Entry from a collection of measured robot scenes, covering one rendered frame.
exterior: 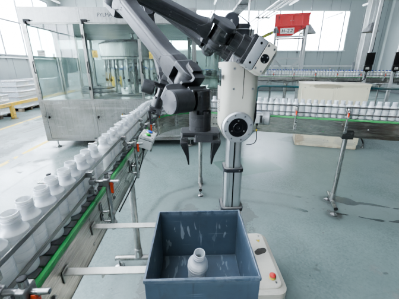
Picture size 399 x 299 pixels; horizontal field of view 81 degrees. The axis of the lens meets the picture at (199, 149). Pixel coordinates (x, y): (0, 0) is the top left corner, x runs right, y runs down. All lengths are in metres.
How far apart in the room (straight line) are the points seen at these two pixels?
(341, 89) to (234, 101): 3.89
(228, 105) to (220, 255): 0.68
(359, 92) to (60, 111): 5.29
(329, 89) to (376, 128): 2.27
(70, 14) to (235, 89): 3.90
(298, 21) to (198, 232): 7.07
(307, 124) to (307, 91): 2.28
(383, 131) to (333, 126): 0.43
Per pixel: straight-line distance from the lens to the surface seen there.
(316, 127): 2.61
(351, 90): 4.98
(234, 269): 1.03
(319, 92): 4.87
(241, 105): 1.17
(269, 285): 1.65
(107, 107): 4.61
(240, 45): 0.99
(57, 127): 5.07
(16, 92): 9.99
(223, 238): 1.02
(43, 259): 0.79
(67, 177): 0.87
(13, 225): 0.69
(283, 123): 2.57
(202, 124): 0.61
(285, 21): 7.62
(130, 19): 0.79
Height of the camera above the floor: 1.48
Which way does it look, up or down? 20 degrees down
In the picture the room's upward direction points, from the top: straight up
